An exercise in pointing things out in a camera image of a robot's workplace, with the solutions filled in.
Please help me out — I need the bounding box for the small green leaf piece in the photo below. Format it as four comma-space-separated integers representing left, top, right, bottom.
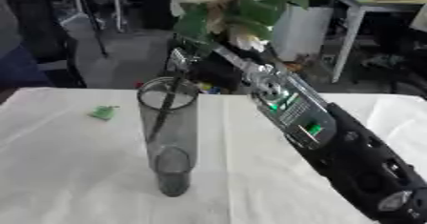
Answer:
87, 105, 122, 122

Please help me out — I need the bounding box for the white cabinet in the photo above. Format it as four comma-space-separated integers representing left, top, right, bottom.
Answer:
270, 6, 336, 63

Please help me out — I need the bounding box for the black office chair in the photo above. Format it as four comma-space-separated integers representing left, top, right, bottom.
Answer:
0, 0, 89, 90

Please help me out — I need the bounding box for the black tripod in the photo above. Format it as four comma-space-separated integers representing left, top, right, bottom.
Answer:
68, 0, 112, 59

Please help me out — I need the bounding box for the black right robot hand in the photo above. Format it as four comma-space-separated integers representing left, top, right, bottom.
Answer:
165, 34, 287, 94

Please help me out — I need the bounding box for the white artificial flower with leaves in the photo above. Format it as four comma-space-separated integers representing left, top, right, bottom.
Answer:
145, 0, 313, 143

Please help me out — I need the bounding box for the grey desk with clutter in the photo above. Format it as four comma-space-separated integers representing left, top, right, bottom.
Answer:
325, 0, 427, 85

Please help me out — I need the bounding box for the clear glass cylinder vase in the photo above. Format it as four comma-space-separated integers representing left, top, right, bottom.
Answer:
134, 76, 202, 198

